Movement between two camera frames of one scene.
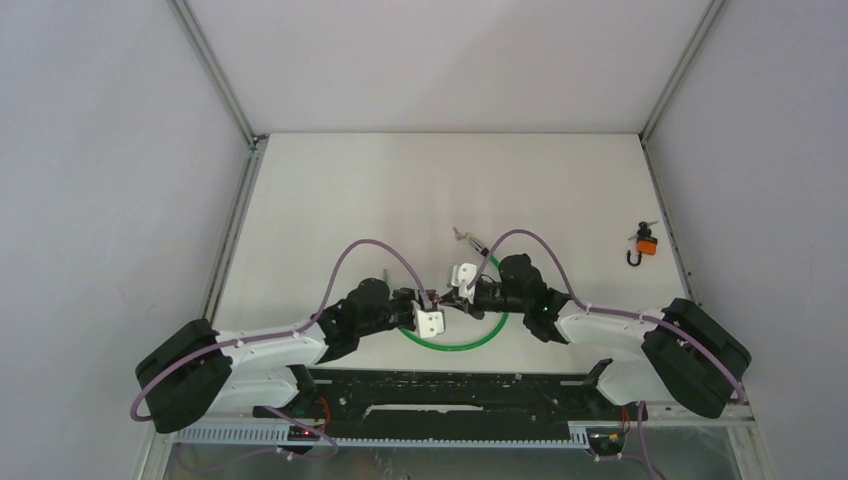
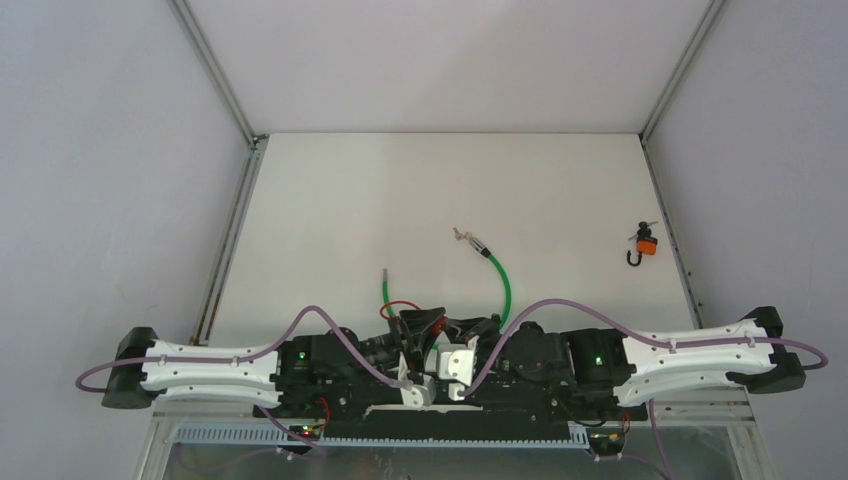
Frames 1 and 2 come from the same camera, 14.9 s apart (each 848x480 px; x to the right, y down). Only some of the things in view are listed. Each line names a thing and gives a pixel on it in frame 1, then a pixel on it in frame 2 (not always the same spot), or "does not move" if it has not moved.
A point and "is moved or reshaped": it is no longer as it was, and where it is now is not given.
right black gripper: (464, 304) → (461, 330)
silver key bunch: (461, 237) does not move
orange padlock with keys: (645, 243) does not move
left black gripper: (408, 295) → (411, 340)
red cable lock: (435, 298) is moved or reshaped
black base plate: (378, 395) does not move
